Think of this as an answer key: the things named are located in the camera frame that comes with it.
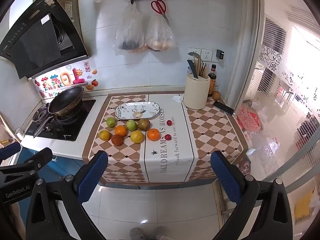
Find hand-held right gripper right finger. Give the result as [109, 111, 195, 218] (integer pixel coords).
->
[210, 151, 294, 240]

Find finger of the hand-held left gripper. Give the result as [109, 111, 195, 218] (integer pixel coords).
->
[0, 147, 54, 178]
[0, 141, 22, 162]

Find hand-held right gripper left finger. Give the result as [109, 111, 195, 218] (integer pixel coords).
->
[25, 150, 109, 240]

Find dark red brown fruit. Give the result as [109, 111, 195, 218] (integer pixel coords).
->
[111, 134, 124, 146]

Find orange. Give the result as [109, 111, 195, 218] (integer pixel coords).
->
[147, 128, 161, 141]
[115, 125, 128, 137]

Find brownish green pear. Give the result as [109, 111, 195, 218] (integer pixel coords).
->
[138, 118, 151, 131]

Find oval patterned ceramic plate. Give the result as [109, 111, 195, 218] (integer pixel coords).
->
[114, 101, 163, 120]

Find blue base cabinet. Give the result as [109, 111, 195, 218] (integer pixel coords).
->
[17, 146, 87, 230]

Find checkered brown table mat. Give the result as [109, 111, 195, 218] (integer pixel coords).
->
[82, 91, 248, 187]

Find black gas stove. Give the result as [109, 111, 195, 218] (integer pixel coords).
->
[25, 99, 97, 142]

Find red plastic bag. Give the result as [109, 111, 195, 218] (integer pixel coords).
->
[236, 105, 263, 134]

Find black frying pan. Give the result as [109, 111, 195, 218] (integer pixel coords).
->
[32, 86, 84, 138]

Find black smartphone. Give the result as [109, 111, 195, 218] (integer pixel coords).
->
[212, 101, 235, 116]

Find grey slipper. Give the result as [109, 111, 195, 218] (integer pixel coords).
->
[129, 227, 146, 240]

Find cream utensil holder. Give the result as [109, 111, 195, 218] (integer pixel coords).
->
[183, 75, 211, 110]

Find dark sauce bottle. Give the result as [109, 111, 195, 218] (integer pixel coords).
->
[207, 73, 217, 97]

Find bundle of wooden chopsticks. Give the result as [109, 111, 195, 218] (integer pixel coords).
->
[194, 55, 209, 79]

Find black range hood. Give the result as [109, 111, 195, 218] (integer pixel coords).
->
[0, 0, 92, 80]

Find patterned glass sliding door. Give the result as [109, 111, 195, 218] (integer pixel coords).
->
[240, 0, 320, 190]

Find tan mesh bag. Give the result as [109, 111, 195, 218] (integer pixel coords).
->
[130, 44, 150, 54]

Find clear plastic bag dark contents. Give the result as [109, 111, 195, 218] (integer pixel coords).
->
[112, 2, 146, 53]

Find clear plastic bag of eggs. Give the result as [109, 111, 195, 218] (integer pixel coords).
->
[144, 13, 178, 52]

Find colourful wall sticker banner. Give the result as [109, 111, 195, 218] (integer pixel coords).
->
[34, 66, 87, 98]

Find dark handled kitchen knife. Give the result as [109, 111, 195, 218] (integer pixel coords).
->
[187, 59, 199, 79]

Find red handled scissors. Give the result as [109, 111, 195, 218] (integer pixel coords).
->
[150, 0, 171, 26]

